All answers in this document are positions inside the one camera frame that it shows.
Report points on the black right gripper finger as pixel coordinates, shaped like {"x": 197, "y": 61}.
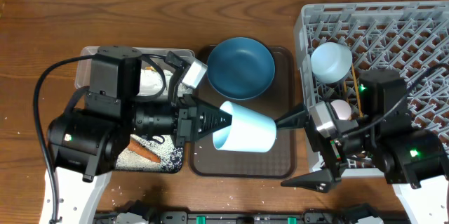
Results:
{"x": 321, "y": 181}
{"x": 296, "y": 118}

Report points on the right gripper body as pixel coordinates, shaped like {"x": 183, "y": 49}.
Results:
{"x": 333, "y": 149}

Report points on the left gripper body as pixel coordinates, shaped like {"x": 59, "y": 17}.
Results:
{"x": 183, "y": 117}

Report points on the pink cup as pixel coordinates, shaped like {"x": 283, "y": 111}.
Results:
{"x": 342, "y": 109}

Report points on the light blue cup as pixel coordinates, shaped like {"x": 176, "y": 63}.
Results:
{"x": 249, "y": 131}

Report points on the orange carrot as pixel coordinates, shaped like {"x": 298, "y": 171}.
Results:
{"x": 142, "y": 151}

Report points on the light blue bowl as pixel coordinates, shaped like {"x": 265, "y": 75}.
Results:
{"x": 330, "y": 62}

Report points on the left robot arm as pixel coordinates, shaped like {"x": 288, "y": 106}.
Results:
{"x": 82, "y": 145}

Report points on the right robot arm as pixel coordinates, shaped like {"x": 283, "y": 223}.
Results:
{"x": 413, "y": 161}

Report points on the black waste tray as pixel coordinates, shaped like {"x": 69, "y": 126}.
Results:
{"x": 175, "y": 164}

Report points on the grey dishwasher rack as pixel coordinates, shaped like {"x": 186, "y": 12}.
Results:
{"x": 404, "y": 36}

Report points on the brown serving tray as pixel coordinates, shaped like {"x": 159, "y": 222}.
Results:
{"x": 280, "y": 161}

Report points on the crumpled white paper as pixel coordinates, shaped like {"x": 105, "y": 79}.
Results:
{"x": 151, "y": 82}

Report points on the clear plastic bin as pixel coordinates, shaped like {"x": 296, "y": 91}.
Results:
{"x": 84, "y": 67}

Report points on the dark blue plate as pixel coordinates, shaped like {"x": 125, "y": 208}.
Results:
{"x": 241, "y": 68}

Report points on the white rice pile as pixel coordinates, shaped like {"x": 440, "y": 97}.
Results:
{"x": 165, "y": 150}

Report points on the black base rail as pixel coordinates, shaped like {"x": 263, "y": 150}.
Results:
{"x": 139, "y": 213}

